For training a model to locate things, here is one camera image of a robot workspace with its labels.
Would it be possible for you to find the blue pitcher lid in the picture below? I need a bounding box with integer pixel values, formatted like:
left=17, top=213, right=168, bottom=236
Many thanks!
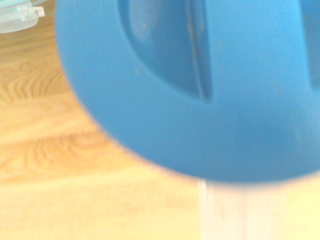
left=54, top=0, right=320, bottom=184

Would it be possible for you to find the clear lidded food container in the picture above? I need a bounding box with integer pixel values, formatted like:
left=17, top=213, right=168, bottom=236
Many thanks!
left=0, top=0, right=46, bottom=35

